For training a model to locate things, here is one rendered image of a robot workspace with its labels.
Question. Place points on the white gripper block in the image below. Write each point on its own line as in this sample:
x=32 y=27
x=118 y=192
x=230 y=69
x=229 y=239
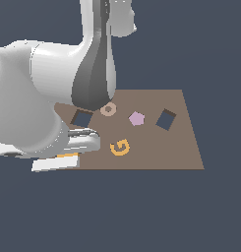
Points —
x=53 y=163

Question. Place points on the brown slotted board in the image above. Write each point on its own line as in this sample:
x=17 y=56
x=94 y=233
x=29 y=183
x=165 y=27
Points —
x=158 y=151

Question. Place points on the small orange flat piece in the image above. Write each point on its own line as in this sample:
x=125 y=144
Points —
x=68 y=155

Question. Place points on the yellow letter G piece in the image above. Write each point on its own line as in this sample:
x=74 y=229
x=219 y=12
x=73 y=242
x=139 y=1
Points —
x=120 y=147

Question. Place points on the pink pentagon piece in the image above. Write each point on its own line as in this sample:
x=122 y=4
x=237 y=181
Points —
x=136 y=118

